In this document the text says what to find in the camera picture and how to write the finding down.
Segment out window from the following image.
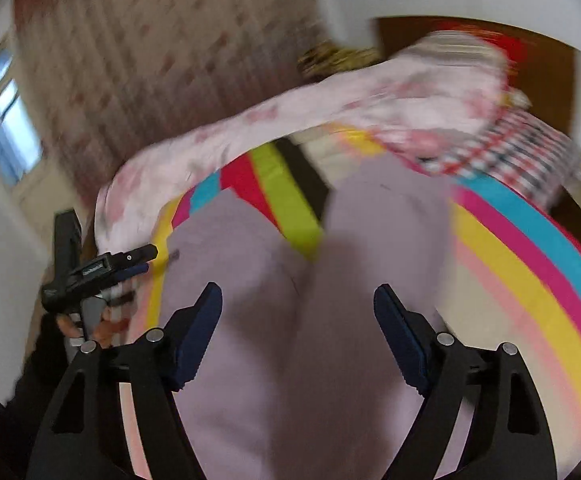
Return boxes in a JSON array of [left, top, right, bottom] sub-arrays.
[[0, 45, 44, 186]]

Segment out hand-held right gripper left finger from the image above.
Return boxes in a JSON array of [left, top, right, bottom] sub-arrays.
[[25, 282, 224, 480]]

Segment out pale striped folded blanket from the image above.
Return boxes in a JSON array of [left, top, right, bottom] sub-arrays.
[[415, 30, 509, 63]]

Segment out red plaid bed sheet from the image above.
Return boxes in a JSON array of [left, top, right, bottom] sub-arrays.
[[421, 107, 581, 211]]

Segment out red pillow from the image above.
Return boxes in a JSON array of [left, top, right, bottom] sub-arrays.
[[433, 20, 529, 68]]

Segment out brown wooden headboard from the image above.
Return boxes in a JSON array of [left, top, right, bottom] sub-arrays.
[[375, 17, 581, 136]]

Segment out floral striped curtain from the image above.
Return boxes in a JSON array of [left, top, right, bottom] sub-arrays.
[[13, 0, 331, 206]]

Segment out lilac pants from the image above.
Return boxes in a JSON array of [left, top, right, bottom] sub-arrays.
[[158, 157, 476, 480]]

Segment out person's left hand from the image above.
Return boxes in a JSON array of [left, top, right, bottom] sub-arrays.
[[57, 304, 127, 349]]

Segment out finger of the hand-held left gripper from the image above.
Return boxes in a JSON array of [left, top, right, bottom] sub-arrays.
[[110, 244, 159, 267], [112, 262, 150, 281]]

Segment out person's left forearm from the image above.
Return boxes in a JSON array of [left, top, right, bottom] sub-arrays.
[[0, 310, 78, 480]]

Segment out pink floral quilt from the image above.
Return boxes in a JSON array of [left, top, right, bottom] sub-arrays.
[[93, 47, 516, 261]]

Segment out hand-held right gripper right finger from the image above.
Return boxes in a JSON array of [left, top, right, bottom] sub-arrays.
[[373, 283, 559, 480]]

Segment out leopard print cloth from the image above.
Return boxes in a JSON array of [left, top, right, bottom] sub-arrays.
[[298, 42, 379, 81]]

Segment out rainbow striped blanket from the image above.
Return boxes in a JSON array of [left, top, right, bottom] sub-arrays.
[[118, 130, 581, 480]]

